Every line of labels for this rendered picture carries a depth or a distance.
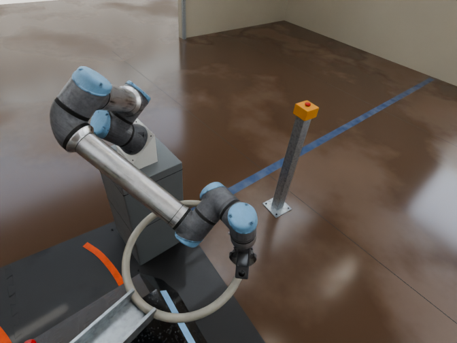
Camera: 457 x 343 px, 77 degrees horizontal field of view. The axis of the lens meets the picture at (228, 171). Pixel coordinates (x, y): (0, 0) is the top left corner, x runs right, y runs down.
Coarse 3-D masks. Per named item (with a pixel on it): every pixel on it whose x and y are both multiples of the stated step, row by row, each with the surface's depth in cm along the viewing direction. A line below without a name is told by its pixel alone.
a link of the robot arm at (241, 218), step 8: (232, 208) 90; (240, 208) 90; (248, 208) 90; (224, 216) 92; (232, 216) 89; (240, 216) 89; (248, 216) 89; (256, 216) 90; (224, 224) 95; (232, 224) 88; (240, 224) 87; (248, 224) 87; (256, 224) 91; (232, 232) 92; (240, 232) 89; (248, 232) 89; (240, 240) 94; (248, 240) 94
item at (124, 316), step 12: (120, 300) 100; (108, 312) 96; (120, 312) 101; (132, 312) 102; (96, 324) 93; (108, 324) 97; (120, 324) 98; (132, 324) 98; (144, 324) 97; (84, 336) 91; (96, 336) 94; (108, 336) 94; (120, 336) 95; (132, 336) 93
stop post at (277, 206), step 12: (300, 108) 199; (312, 108) 199; (300, 120) 206; (300, 132) 210; (288, 144) 225; (300, 144) 220; (288, 156) 229; (288, 168) 234; (288, 180) 246; (276, 192) 260; (264, 204) 273; (276, 204) 266; (276, 216) 264
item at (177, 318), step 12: (192, 204) 126; (156, 216) 125; (132, 240) 117; (132, 288) 106; (228, 288) 104; (132, 300) 104; (216, 300) 102; (144, 312) 101; (156, 312) 100; (168, 312) 101; (192, 312) 100; (204, 312) 100
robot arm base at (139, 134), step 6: (132, 126) 163; (138, 126) 168; (132, 132) 161; (138, 132) 165; (144, 132) 168; (132, 138) 162; (138, 138) 164; (144, 138) 167; (126, 144) 162; (132, 144) 164; (138, 144) 165; (144, 144) 168; (126, 150) 167; (132, 150) 166; (138, 150) 167
